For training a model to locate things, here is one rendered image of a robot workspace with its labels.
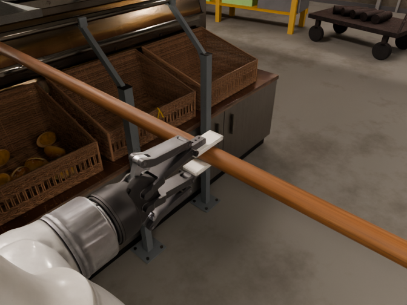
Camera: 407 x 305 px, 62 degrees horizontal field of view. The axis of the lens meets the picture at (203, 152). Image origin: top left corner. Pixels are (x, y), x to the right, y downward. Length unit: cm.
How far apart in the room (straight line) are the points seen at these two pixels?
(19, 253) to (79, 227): 7
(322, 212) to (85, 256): 30
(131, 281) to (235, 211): 73
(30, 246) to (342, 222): 36
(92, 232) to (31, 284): 17
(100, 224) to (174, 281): 140
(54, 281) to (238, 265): 162
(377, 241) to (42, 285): 37
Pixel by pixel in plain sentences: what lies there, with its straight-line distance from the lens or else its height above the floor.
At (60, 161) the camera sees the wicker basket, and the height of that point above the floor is 72.
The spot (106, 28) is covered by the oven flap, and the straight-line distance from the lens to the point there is 195.
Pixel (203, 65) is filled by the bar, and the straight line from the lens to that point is 164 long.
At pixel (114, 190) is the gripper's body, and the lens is 44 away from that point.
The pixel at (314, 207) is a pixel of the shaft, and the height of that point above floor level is 117.
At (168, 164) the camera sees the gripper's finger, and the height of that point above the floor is 119.
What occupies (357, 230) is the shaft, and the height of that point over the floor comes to 117.
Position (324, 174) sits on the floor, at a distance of 250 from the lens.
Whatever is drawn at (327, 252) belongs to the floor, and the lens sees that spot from 200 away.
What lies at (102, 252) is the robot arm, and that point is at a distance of 42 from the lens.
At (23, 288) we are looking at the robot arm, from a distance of 24.
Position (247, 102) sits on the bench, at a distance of 217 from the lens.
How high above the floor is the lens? 149
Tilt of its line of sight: 36 degrees down
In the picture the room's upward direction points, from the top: straight up
